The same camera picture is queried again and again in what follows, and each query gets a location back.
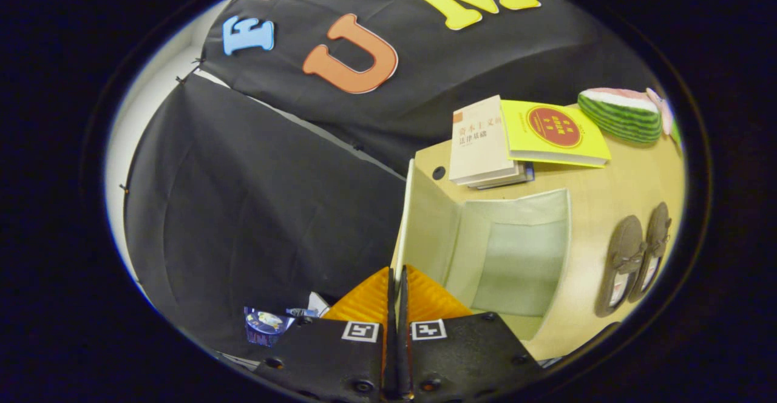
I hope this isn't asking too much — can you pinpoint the watermelon slice plush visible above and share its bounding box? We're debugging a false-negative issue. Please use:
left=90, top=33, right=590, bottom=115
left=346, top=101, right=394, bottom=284
left=577, top=87, right=663, bottom=144

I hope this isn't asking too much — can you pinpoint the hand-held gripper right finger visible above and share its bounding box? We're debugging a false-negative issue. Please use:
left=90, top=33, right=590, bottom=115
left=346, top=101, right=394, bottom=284
left=398, top=263, right=544, bottom=401

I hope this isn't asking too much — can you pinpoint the yellow book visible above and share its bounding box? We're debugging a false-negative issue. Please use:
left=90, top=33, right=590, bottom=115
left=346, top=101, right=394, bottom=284
left=500, top=100, right=612, bottom=168

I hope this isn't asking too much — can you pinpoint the brown fuzzy shoe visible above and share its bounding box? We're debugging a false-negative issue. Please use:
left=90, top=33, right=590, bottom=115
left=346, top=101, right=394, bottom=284
left=595, top=215, right=646, bottom=319
left=628, top=201, right=673, bottom=303

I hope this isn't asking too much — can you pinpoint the beige book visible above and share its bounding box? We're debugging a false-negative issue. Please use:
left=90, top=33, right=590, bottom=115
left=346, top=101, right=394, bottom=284
left=448, top=95, right=529, bottom=186

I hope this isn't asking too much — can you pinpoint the pink and green plush toy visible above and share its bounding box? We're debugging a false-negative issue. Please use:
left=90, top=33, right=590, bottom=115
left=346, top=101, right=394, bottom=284
left=645, top=87, right=682, bottom=149

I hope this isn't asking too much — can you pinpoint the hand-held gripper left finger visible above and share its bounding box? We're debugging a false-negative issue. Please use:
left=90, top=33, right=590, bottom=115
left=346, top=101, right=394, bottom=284
left=254, top=266, right=398, bottom=401

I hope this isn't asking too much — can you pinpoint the blue snack packet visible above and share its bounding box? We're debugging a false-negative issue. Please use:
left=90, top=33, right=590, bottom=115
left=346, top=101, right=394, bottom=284
left=244, top=306, right=295, bottom=348

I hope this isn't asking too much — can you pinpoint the pale green fabric storage box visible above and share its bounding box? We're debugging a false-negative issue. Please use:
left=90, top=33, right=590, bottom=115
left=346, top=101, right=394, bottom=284
left=392, top=159, right=572, bottom=342

